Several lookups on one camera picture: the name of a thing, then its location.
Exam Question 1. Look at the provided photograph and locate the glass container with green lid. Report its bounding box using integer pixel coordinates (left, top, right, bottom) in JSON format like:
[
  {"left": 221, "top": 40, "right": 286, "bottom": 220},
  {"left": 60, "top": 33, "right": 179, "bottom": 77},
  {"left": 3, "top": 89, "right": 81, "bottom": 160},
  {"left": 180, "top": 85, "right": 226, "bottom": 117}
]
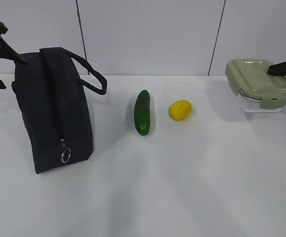
[{"left": 225, "top": 59, "right": 286, "bottom": 113}]

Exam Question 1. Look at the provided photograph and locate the dark navy lunch bag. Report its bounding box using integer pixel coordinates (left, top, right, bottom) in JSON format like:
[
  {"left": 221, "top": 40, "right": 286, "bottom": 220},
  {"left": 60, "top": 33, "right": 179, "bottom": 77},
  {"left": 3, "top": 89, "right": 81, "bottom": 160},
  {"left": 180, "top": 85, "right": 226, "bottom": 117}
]
[{"left": 12, "top": 47, "right": 107, "bottom": 174}]

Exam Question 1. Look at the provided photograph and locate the yellow lemon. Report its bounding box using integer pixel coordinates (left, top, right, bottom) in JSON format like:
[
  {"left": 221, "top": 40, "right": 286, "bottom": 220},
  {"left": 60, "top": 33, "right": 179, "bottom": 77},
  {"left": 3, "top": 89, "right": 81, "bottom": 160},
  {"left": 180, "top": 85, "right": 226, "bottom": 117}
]
[{"left": 169, "top": 100, "right": 192, "bottom": 120}]

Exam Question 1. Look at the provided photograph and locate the green cucumber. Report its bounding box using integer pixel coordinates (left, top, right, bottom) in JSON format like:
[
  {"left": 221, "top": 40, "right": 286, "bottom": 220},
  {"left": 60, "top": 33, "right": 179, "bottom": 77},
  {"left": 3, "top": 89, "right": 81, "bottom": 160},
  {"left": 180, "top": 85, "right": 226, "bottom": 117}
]
[{"left": 134, "top": 90, "right": 150, "bottom": 136}]

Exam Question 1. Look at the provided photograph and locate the silver zipper pull ring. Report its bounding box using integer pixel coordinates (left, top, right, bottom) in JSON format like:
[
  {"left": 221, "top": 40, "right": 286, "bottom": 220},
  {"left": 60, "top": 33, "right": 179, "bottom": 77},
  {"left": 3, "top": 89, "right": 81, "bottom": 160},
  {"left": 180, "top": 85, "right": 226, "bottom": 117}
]
[{"left": 60, "top": 138, "right": 72, "bottom": 164}]

